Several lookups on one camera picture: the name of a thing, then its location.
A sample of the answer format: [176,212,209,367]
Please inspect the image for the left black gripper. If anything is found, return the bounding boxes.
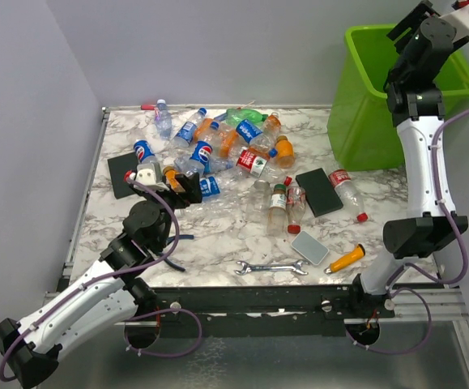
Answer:
[142,172,202,250]

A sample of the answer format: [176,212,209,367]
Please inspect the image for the small orange juice bottle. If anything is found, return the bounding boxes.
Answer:
[163,165,185,193]

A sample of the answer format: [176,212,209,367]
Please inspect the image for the clear label-less bottle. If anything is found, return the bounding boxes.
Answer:
[245,180,271,222]

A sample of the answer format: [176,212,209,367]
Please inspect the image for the starbucks coffee bottle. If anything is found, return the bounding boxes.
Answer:
[266,184,287,237]

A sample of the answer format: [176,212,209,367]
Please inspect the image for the red label cola bottle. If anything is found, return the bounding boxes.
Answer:
[286,186,305,235]

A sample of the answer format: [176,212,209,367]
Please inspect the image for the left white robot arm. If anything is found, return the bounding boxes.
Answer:
[0,171,203,388]

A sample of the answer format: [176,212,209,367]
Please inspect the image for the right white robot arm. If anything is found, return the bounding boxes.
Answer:
[347,1,469,317]

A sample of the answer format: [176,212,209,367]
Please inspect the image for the green plastic bin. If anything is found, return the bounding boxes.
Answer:
[326,24,469,172]

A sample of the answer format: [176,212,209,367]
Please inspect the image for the red label bottle by bin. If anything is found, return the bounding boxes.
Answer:
[328,169,369,223]

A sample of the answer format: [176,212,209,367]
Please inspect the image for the blue label water bottle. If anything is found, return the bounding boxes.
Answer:
[198,169,247,203]

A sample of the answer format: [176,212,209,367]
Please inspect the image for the pepsi bottle centre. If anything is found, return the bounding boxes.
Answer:
[183,140,213,177]

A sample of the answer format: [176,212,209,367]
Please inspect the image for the pepsi bottle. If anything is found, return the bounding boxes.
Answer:
[183,140,213,177]
[134,139,158,170]

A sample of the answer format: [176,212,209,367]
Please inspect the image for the clear crushed long bottle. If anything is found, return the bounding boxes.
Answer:
[175,198,245,220]

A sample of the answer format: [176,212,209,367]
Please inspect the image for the blue label bottle back left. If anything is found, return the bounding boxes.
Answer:
[171,107,207,148]

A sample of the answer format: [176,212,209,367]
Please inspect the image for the orange label bottle centre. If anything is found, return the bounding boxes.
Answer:
[194,118,238,159]

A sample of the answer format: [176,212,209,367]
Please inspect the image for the orange label bottle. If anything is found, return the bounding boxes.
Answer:
[194,118,238,159]
[262,112,282,142]

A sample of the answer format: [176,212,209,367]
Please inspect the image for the pepsi bottle left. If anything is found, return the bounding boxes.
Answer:
[134,139,158,170]

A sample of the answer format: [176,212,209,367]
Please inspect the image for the small clear bottle back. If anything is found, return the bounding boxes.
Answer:
[155,99,173,140]

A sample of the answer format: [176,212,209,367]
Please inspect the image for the left black foam pad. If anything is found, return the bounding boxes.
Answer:
[107,152,138,199]

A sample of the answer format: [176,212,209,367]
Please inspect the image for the black foam pad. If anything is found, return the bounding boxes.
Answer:
[296,168,343,217]
[107,152,138,199]

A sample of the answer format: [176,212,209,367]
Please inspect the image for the blue label bottle back right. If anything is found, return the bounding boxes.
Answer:
[236,119,278,158]

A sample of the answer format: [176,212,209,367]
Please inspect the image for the green sprite bottle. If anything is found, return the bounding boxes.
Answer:
[225,108,268,127]

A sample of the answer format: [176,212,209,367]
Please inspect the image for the orange label bottle back right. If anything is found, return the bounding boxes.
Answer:
[262,112,282,142]

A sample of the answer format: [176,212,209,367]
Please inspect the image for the silver open-end wrench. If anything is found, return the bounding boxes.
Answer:
[234,260,309,276]

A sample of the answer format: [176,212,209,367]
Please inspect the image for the grey rectangular sharpening stone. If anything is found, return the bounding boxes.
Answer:
[291,231,329,266]

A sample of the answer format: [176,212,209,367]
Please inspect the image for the right black foam pad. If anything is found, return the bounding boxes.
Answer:
[296,168,343,217]

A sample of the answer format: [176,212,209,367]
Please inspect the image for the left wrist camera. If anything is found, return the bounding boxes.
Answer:
[124,162,169,191]

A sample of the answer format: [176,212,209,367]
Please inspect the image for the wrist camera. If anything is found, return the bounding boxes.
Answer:
[440,1,469,42]
[124,162,169,191]

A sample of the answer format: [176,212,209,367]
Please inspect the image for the blue handled pliers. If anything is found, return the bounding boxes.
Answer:
[156,233,195,273]

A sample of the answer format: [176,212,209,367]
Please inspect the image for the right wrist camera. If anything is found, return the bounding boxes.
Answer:
[440,1,469,42]

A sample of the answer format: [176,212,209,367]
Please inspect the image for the black base frame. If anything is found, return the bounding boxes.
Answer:
[135,284,386,338]

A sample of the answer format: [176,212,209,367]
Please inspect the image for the orange screwdriver handle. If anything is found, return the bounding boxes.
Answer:
[324,244,366,275]

